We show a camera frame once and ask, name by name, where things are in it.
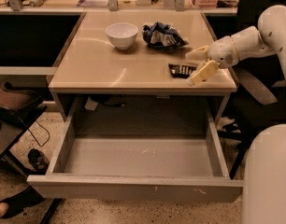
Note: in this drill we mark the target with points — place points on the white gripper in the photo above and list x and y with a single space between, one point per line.
221 52

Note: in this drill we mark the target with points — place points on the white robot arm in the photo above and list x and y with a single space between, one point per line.
264 184

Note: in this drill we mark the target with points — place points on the beige topped drawer cabinet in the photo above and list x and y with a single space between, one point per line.
91 65

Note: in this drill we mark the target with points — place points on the open grey top drawer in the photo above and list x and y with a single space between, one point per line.
151 149

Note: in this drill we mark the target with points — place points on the crumpled blue chip bag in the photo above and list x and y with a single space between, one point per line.
162 36

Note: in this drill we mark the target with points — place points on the black office chair right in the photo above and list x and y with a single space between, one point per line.
258 103

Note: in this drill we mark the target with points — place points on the white ceramic bowl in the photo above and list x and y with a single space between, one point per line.
122 35

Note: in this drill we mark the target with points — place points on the brown seat chair left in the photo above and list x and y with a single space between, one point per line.
19 110

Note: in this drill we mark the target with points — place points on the person's foot in black sandal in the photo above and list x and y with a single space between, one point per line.
14 205

